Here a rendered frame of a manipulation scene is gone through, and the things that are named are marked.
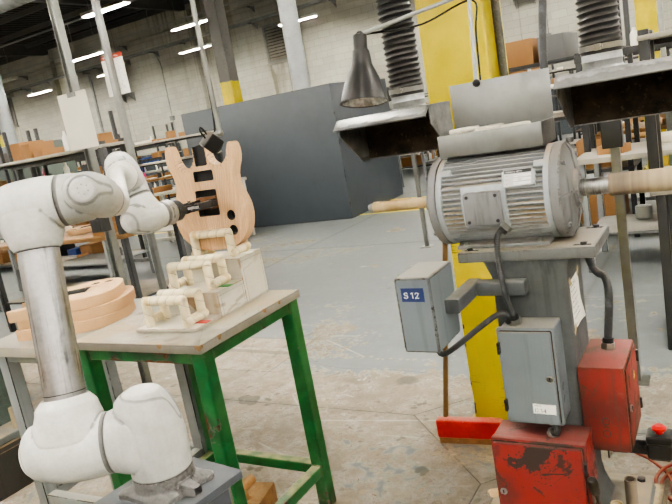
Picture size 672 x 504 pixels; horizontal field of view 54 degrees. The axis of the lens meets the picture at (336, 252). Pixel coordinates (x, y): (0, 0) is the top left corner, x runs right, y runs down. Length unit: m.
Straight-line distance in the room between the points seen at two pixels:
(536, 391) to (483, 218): 0.47
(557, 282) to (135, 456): 1.14
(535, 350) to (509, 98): 0.69
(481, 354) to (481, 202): 1.40
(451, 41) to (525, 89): 0.96
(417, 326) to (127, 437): 0.76
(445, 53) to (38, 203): 1.74
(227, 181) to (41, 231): 0.92
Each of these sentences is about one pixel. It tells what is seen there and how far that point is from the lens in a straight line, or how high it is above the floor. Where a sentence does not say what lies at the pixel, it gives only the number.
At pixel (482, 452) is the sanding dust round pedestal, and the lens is 3.13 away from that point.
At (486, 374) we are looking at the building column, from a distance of 3.11.
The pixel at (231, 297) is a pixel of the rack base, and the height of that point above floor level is 0.98.
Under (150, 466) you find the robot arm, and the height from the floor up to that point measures 0.80.
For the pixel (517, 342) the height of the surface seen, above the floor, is 0.89.
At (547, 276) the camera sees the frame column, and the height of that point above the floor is 1.04.
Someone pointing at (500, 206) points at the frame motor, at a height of 1.24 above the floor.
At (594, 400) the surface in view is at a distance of 1.93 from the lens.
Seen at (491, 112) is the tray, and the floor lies 1.48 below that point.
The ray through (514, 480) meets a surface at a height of 0.50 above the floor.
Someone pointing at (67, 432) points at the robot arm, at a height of 0.93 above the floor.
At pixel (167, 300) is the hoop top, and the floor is 1.04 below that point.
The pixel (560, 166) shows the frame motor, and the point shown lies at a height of 1.32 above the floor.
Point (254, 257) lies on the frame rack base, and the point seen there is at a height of 1.08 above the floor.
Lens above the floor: 1.54
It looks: 11 degrees down
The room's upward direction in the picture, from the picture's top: 10 degrees counter-clockwise
